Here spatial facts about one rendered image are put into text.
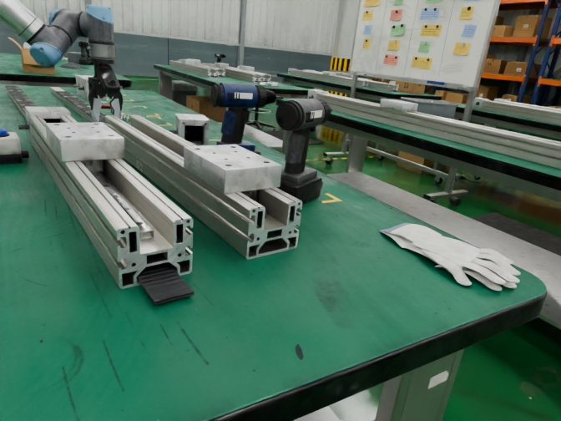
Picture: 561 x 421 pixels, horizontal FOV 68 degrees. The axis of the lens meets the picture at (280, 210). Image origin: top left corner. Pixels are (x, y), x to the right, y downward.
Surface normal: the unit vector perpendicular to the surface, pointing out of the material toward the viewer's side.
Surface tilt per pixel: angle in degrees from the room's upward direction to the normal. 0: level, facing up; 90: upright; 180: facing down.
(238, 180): 90
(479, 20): 90
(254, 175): 90
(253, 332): 0
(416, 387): 90
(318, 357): 0
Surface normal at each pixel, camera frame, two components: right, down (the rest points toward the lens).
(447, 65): -0.86, 0.10
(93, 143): 0.58, 0.34
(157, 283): 0.10, -0.93
